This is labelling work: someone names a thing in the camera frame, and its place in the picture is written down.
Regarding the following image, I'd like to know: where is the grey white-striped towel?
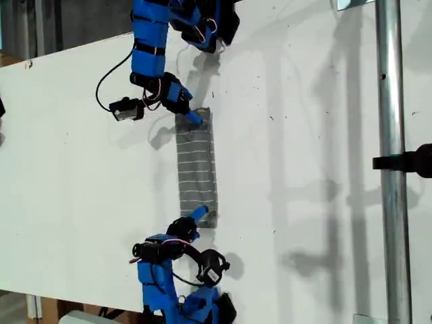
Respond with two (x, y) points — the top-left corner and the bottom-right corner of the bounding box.
(174, 106), (219, 231)

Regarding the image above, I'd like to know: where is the white plastic container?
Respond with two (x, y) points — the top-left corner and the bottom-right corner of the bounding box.
(59, 309), (119, 324)

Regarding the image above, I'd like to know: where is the brown cardboard box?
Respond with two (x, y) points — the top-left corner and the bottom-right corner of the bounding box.
(0, 49), (27, 69)

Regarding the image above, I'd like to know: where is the black camera cable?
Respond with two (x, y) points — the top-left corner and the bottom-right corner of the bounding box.
(95, 46), (136, 113)

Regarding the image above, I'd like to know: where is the white table leg bracket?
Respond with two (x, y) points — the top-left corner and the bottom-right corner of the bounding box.
(26, 294), (43, 320)

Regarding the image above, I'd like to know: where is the steel post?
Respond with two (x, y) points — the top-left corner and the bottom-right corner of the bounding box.
(375, 0), (414, 324)

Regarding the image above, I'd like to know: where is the black post clamp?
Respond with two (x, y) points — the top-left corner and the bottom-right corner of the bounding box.
(372, 143), (432, 180)

